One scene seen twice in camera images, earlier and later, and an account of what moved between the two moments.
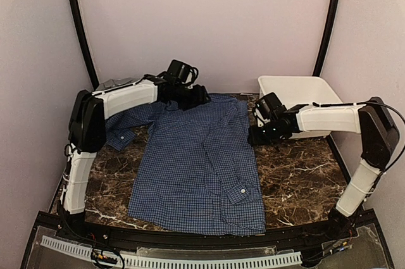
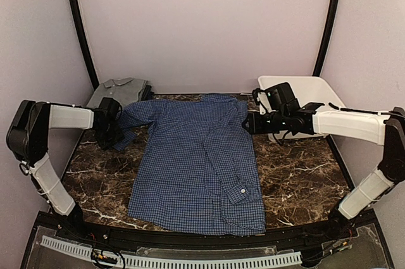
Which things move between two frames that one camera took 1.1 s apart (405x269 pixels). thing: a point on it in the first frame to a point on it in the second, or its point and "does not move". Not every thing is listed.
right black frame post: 331,16 does not move
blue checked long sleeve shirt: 193,169 does not move
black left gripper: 200,98 to 119,136
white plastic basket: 297,90 does not move
